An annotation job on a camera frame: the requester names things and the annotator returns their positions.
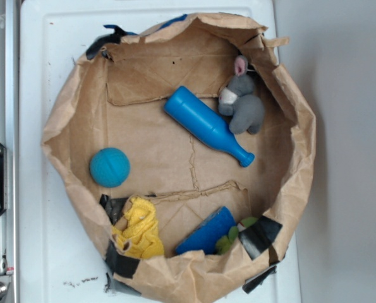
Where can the gray plush bunny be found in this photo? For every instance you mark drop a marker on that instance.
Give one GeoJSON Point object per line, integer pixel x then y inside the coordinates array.
{"type": "Point", "coordinates": [238, 101]}

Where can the green toy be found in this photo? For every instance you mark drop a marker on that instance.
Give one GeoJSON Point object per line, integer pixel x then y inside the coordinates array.
{"type": "Point", "coordinates": [226, 241]}

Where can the blue plastic bottle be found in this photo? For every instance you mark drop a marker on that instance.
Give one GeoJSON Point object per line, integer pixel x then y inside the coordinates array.
{"type": "Point", "coordinates": [207, 126]}

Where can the blue sponge block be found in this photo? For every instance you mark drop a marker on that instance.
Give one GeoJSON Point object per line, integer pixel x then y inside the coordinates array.
{"type": "Point", "coordinates": [206, 235]}

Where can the blue ball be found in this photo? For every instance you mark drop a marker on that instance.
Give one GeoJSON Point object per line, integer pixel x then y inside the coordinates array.
{"type": "Point", "coordinates": [109, 167]}

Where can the yellow cloth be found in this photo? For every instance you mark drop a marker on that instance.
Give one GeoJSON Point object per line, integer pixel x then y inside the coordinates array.
{"type": "Point", "coordinates": [136, 234]}

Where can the brown paper bag bin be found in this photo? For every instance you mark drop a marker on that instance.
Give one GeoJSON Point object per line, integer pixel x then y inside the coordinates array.
{"type": "Point", "coordinates": [115, 99]}

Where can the aluminium frame rail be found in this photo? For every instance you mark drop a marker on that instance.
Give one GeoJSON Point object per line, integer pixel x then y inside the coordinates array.
{"type": "Point", "coordinates": [9, 93]}

